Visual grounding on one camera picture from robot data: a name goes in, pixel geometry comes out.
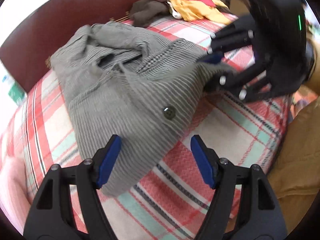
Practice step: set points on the dark brown garment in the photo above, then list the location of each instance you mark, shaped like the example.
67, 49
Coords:
144, 12

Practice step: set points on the green label water bottle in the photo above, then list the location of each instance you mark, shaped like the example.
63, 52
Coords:
13, 89

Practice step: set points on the grey striped button shirt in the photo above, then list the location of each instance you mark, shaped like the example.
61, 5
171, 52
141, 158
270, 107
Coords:
135, 83

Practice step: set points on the pink cloth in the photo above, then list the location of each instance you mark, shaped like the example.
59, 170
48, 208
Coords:
14, 198

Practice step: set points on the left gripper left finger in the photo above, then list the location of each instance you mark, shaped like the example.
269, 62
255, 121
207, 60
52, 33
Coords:
67, 205

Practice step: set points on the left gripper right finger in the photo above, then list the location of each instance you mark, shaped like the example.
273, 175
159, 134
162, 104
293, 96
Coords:
259, 215

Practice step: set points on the yellow garment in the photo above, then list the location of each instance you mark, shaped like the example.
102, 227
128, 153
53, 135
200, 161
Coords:
197, 10

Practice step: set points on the dark red wooden headboard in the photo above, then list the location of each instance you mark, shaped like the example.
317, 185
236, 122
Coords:
26, 49

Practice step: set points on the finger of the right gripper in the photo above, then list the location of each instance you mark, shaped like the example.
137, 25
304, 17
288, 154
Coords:
236, 35
243, 85

